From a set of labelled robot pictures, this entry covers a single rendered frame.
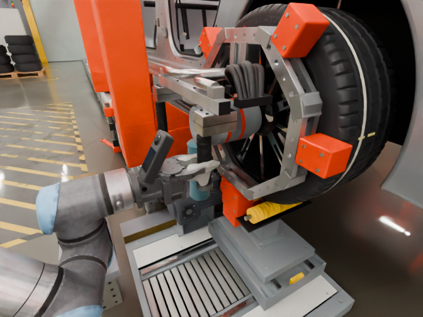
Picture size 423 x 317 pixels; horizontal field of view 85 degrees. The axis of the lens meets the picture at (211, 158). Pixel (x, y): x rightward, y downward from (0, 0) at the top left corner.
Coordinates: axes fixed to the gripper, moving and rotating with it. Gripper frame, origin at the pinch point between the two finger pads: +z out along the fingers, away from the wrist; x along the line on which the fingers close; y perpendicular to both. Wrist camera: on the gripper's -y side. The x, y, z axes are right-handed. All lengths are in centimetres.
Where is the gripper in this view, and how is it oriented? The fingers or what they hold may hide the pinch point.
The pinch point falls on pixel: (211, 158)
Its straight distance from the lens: 57.8
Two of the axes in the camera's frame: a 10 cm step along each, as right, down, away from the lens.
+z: 8.8, -2.2, 4.2
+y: 0.0, 8.8, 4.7
